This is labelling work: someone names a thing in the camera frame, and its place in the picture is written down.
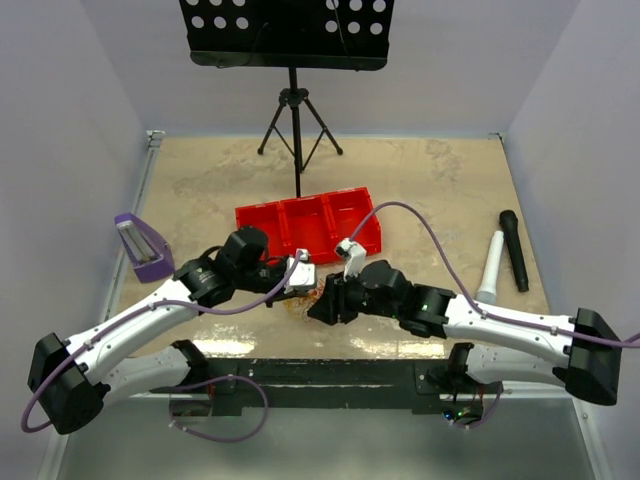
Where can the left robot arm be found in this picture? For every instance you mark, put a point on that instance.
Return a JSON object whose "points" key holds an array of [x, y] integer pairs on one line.
{"points": [[72, 380]]}

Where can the purple metronome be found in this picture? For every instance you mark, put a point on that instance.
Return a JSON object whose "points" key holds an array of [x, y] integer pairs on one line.
{"points": [[149, 253]]}

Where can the white microphone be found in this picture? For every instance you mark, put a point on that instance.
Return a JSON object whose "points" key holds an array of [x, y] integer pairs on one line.
{"points": [[487, 291]]}

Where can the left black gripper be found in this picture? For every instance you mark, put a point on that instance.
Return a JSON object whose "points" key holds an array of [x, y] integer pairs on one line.
{"points": [[281, 296]]}

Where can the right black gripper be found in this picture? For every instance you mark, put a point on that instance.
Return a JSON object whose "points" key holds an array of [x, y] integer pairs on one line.
{"points": [[334, 301]]}

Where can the black microphone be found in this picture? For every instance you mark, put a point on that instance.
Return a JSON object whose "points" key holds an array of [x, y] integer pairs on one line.
{"points": [[508, 222]]}

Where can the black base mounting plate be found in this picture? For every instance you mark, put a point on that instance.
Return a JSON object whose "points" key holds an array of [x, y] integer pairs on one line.
{"points": [[414, 385]]}

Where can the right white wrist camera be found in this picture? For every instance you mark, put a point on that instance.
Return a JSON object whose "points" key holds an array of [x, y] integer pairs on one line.
{"points": [[353, 254]]}

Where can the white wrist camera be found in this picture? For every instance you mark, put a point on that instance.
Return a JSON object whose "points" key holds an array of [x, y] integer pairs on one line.
{"points": [[353, 254], [303, 275]]}

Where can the red three-compartment bin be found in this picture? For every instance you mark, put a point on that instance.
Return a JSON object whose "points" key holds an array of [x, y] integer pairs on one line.
{"points": [[316, 223]]}

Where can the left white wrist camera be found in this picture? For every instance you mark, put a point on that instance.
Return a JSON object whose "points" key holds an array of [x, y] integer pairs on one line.
{"points": [[303, 275]]}

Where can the black music stand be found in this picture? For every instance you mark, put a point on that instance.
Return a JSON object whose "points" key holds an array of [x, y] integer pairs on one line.
{"points": [[294, 35]]}

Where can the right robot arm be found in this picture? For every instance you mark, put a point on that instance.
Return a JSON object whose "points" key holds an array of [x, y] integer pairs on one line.
{"points": [[580, 353]]}

